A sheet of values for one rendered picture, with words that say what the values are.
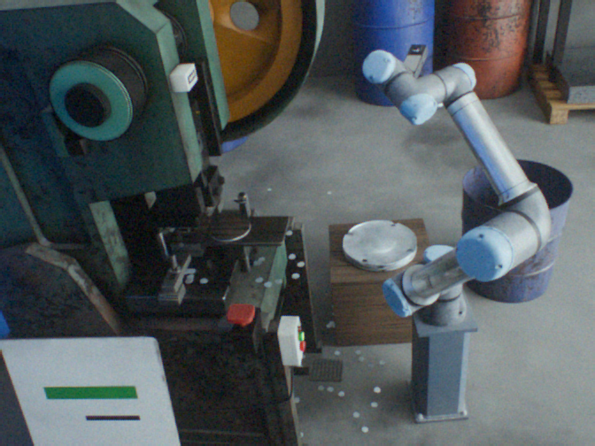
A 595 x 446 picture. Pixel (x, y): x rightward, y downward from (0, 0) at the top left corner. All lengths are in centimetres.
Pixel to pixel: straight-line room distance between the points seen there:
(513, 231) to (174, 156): 79
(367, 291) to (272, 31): 100
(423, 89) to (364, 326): 119
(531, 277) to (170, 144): 166
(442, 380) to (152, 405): 94
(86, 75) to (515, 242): 96
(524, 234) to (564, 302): 135
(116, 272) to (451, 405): 120
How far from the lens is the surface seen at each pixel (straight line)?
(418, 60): 155
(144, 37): 130
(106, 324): 176
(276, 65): 180
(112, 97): 124
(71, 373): 192
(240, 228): 171
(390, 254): 220
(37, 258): 168
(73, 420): 204
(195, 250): 171
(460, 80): 143
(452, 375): 199
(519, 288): 255
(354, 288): 215
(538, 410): 225
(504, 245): 129
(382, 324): 229
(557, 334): 251
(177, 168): 141
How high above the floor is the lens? 175
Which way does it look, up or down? 35 degrees down
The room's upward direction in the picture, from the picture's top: 7 degrees counter-clockwise
